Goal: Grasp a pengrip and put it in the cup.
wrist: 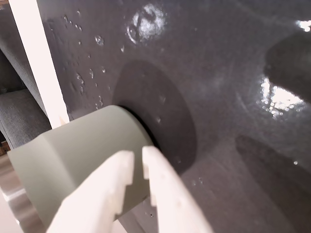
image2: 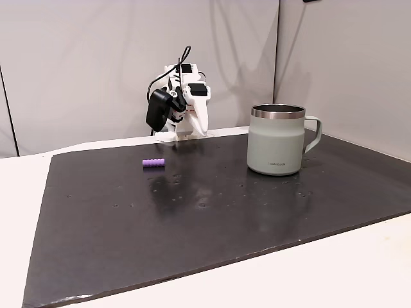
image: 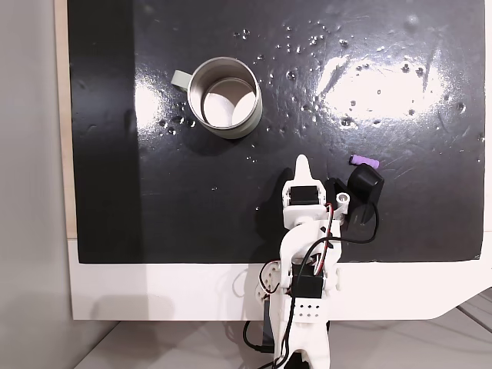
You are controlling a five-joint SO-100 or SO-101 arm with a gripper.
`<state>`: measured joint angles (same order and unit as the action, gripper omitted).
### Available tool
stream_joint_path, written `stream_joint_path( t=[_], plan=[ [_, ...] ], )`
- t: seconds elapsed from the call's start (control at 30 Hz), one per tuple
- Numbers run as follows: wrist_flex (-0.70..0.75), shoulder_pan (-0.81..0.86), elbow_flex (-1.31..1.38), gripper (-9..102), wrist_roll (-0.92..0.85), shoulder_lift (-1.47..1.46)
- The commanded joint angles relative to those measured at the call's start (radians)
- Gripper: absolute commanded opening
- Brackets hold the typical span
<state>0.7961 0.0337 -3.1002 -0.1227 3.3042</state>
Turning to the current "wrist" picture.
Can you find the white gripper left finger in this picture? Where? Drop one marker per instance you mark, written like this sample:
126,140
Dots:
92,194

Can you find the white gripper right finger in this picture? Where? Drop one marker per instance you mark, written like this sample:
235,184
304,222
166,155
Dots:
175,199

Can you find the sage green cup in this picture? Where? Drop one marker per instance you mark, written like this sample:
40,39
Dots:
80,157

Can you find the silver metal round base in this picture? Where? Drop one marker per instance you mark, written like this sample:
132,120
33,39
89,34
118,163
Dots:
23,208

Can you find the grey fabric sofa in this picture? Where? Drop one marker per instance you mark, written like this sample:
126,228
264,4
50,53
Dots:
17,97

